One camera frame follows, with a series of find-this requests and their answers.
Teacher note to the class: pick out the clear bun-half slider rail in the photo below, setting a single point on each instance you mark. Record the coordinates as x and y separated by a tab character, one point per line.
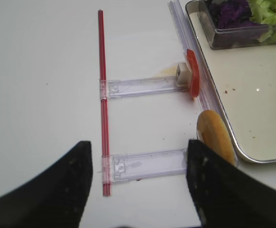
139	166

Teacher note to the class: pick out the shredded purple cabbage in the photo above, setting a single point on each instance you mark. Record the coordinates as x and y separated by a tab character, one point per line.
230	14

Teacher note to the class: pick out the upright pale bun half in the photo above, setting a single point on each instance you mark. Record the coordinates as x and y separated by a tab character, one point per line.
212	131

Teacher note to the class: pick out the green lettuce leaves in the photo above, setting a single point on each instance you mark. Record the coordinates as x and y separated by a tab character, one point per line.
264	13

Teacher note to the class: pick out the white tomato pusher block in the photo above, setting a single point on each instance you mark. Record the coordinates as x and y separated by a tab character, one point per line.
183	74

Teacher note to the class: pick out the upright tomato slices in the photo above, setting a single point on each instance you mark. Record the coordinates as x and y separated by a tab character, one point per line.
195	81

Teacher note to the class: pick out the clear plastic salad container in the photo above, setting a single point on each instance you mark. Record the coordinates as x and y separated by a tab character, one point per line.
228	38

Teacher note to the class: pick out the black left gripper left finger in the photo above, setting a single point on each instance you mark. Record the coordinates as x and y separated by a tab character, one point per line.
56	198

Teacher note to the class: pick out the clear tomato slider rail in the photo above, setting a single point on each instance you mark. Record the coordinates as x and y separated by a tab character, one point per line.
112	89

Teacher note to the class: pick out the left red rail strip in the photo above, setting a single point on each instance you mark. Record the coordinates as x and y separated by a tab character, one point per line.
106	184

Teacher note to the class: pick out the white metal tray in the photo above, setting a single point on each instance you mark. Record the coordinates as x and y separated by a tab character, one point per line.
245	81

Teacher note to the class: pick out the left clear long rail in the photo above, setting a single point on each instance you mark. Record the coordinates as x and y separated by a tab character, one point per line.
201	86

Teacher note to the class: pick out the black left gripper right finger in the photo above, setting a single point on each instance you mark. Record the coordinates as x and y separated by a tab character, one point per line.
224	196

